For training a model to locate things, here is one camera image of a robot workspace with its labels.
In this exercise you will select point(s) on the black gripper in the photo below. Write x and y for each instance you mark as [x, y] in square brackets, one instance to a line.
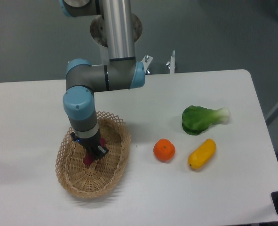
[92, 143]

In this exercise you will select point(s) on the purple sweet potato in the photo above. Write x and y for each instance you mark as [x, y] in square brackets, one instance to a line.
[89, 157]

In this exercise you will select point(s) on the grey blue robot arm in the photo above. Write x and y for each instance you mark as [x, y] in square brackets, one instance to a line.
[83, 80]

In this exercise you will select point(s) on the woven wicker basket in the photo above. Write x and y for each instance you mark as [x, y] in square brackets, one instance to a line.
[101, 176]

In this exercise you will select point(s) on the orange tangerine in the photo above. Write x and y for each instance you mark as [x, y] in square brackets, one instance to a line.
[164, 150]

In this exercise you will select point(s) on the green bok choy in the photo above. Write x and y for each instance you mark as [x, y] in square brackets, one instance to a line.
[197, 119]

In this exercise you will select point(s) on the yellow mango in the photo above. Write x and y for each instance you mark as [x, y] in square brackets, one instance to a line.
[202, 155]

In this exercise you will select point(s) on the white metal base frame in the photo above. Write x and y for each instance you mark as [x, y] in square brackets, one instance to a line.
[147, 61]

